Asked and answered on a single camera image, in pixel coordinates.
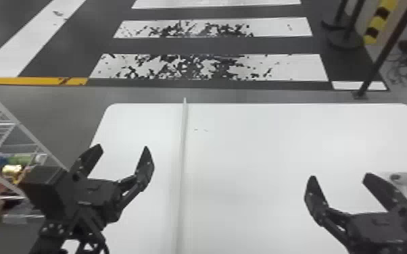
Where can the black post on round foot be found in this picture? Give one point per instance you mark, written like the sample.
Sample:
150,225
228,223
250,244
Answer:
345,37

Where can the yellow black striped post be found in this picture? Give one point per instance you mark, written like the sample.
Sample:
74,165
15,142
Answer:
377,21

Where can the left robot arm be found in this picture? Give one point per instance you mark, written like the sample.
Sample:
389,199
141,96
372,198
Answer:
61,236

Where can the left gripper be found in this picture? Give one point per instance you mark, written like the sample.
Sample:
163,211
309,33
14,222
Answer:
90,196

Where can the black slanted pole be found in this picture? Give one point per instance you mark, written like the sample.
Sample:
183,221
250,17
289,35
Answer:
388,46

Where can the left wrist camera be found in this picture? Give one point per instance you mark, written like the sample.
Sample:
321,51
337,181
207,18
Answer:
42,186

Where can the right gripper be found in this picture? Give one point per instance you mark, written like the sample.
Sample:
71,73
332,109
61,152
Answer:
375,232

